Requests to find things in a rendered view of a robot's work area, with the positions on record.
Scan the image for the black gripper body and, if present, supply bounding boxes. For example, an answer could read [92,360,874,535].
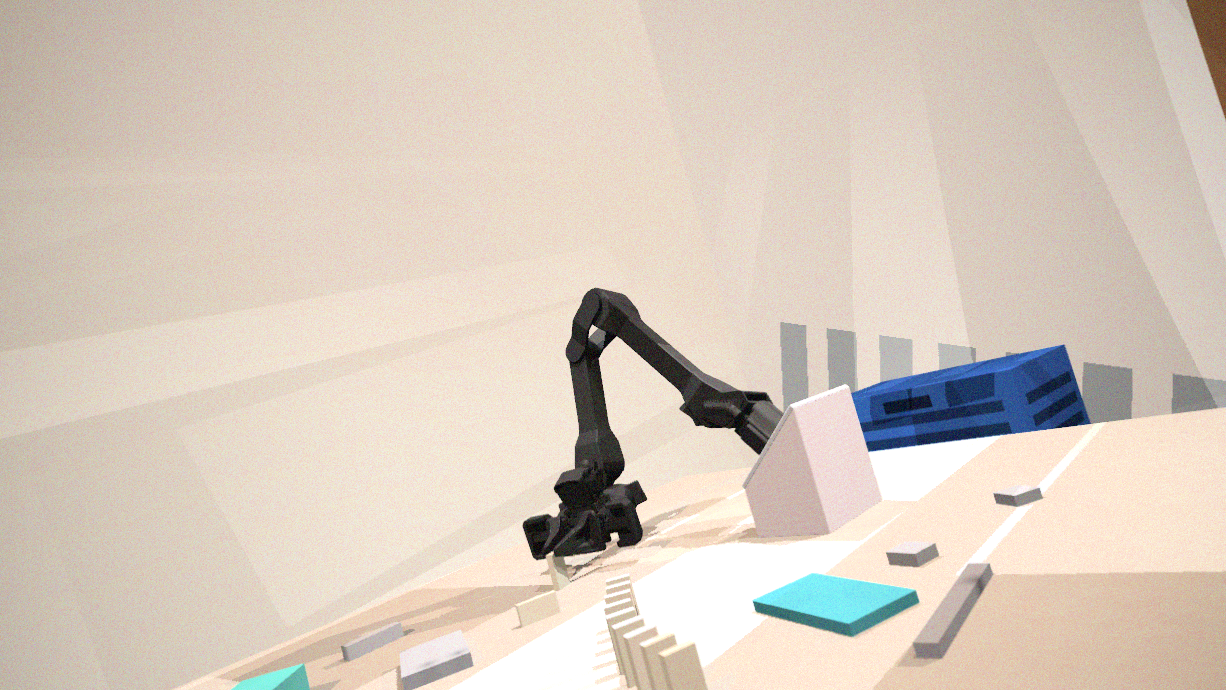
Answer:
[522,494,642,561]

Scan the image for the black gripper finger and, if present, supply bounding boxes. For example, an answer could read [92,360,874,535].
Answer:
[542,515,566,559]
[553,510,606,556]

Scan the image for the beige domino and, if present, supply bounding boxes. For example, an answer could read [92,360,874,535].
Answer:
[612,615,645,688]
[658,640,707,690]
[604,581,639,616]
[606,574,640,615]
[516,590,562,627]
[623,623,658,690]
[604,590,636,612]
[639,631,677,690]
[546,552,571,591]
[604,607,636,675]
[603,598,631,616]

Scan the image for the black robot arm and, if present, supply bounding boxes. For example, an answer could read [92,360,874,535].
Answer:
[554,288,783,518]

